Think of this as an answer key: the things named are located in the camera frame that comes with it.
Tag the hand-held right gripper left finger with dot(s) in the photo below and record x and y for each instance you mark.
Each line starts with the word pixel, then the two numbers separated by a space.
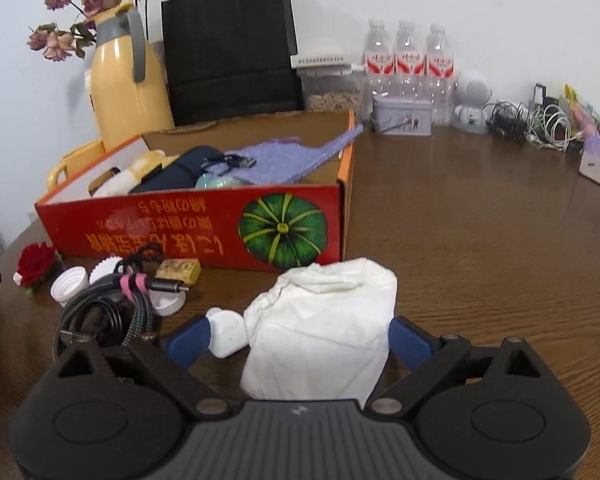
pixel 187 342

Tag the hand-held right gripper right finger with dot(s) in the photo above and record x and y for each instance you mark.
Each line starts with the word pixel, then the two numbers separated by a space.
pixel 410 342

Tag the white earbud case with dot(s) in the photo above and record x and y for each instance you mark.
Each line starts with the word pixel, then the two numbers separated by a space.
pixel 226 334

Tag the white scalloped lid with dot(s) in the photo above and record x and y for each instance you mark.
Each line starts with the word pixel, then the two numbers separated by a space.
pixel 105 266

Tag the black paper bag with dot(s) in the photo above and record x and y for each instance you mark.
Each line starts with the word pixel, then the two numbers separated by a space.
pixel 230 50

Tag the white round disc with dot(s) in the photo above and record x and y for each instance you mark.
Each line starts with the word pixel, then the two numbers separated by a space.
pixel 170 305

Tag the clear water bottle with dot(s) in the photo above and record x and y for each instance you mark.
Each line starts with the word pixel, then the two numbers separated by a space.
pixel 410 60
pixel 378 65
pixel 440 70

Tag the yellow snack packets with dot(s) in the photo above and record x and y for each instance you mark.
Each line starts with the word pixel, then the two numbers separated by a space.
pixel 587 110

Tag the red cardboard box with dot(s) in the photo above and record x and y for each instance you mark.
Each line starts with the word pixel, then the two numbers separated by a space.
pixel 180 230

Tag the white robot-shaped speaker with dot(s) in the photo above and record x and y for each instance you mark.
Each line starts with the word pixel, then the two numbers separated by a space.
pixel 472 95

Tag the purple knit cloth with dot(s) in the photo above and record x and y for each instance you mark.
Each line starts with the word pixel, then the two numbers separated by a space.
pixel 285 160

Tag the white bottle cap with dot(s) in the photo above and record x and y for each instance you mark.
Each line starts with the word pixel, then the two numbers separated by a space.
pixel 70 285

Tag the navy blue pouch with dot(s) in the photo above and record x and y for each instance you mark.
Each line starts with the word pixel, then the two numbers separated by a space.
pixel 175 172

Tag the pale printed tin box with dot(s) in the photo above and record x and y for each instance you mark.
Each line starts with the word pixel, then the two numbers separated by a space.
pixel 402 117

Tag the small golden box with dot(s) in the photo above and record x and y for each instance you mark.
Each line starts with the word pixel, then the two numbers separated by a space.
pixel 180 270

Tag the white tissue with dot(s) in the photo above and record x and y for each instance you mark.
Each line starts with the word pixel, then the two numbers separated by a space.
pixel 320 330

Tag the red fabric rose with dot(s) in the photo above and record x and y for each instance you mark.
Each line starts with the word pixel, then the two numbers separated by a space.
pixel 36 265

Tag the dried rose bouquet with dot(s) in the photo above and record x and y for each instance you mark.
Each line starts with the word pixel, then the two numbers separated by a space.
pixel 85 0

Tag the yellow mug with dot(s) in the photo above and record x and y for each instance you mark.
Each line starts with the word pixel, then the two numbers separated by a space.
pixel 77 162

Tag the small black device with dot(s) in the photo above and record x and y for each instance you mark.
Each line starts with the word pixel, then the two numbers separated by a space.
pixel 540 94

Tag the yellow thermos jug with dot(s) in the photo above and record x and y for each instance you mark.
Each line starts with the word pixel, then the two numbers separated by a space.
pixel 125 95

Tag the flat white box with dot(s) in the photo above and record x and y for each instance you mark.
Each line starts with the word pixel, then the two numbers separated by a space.
pixel 322 61

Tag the clear plastic bag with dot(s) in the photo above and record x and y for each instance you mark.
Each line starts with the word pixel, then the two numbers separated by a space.
pixel 215 181

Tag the clear container of seeds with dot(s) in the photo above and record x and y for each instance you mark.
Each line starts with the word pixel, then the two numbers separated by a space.
pixel 332 95

